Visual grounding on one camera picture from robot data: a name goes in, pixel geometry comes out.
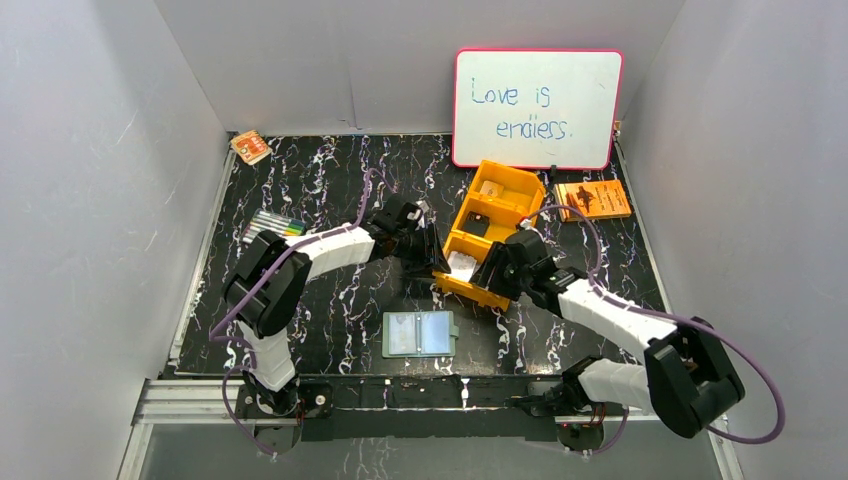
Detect beige card in bin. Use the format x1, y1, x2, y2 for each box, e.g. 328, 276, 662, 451
479, 180, 505, 198

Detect small orange card box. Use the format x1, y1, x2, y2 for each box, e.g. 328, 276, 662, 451
230, 130, 271, 165

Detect pink framed whiteboard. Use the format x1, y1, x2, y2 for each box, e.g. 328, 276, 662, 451
452, 48, 625, 170

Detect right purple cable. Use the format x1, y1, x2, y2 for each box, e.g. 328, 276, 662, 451
519, 203, 787, 446

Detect small black box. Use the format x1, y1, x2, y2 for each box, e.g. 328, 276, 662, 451
460, 212, 490, 238

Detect marker pen set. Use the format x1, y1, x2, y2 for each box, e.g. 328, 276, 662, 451
241, 209, 307, 245

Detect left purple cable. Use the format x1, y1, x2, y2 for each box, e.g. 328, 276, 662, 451
208, 168, 399, 458

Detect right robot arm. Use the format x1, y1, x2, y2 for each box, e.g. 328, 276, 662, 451
471, 230, 745, 438

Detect orange divided bin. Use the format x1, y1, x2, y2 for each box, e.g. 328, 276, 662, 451
435, 160, 545, 310

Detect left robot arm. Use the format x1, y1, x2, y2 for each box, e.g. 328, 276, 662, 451
223, 195, 451, 416

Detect white cards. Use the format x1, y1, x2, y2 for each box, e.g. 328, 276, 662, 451
447, 251, 478, 283

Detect green card holder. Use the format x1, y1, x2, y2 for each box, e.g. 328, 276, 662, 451
382, 311, 459, 358

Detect orange book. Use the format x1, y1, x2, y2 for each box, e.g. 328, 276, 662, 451
554, 179, 633, 220

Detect purple cable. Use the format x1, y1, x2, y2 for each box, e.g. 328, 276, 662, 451
208, 168, 399, 458
519, 203, 787, 446

